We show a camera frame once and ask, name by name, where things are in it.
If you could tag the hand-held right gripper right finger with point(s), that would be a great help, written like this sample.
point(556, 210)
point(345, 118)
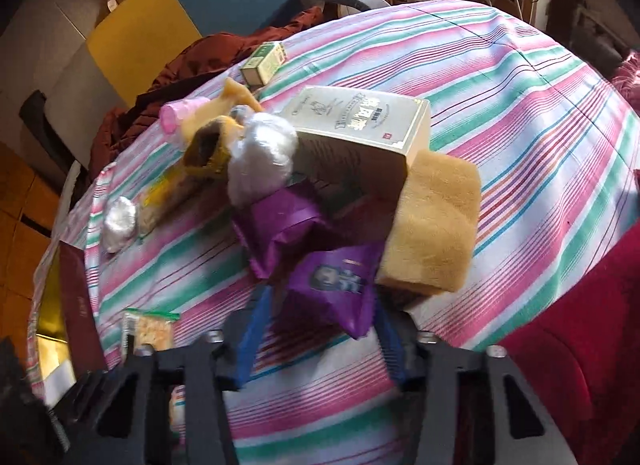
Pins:
point(391, 345)

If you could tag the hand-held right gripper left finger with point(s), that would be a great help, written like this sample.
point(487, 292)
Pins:
point(252, 340)

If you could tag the purple snack packet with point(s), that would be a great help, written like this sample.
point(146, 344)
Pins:
point(285, 225)
point(330, 290)

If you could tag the cracker snack packet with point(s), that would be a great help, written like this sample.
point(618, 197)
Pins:
point(160, 205)
point(150, 332)

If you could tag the gold tin box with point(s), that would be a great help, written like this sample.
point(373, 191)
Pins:
point(77, 305)

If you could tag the large yellow sponge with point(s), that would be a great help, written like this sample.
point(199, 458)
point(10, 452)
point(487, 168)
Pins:
point(430, 225)

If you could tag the small white plastic bag ball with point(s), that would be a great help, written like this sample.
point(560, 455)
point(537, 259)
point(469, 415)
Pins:
point(120, 222)

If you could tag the beige cardboard box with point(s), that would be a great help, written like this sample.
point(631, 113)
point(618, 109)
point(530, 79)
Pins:
point(360, 120)

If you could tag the orange wooden cabinet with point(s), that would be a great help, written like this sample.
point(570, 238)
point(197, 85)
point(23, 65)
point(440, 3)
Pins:
point(20, 245)

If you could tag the large white plastic bag ball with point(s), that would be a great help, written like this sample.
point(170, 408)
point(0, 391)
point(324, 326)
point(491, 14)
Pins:
point(262, 160)

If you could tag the red cloth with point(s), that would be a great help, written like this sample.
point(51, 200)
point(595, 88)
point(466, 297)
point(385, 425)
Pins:
point(575, 335)

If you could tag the yellow knit sock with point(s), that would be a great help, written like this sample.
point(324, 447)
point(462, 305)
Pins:
point(210, 145)

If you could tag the pink plastic cup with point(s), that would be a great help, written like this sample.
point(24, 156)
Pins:
point(177, 115)

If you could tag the small yellow sponge piece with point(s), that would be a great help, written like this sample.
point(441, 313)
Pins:
point(239, 92)

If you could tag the black roll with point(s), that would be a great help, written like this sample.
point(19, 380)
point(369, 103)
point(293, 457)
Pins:
point(37, 120)

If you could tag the small green box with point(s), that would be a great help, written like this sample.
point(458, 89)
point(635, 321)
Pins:
point(262, 62)

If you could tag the rust brown jacket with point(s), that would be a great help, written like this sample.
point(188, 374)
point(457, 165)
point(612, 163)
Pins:
point(210, 55)

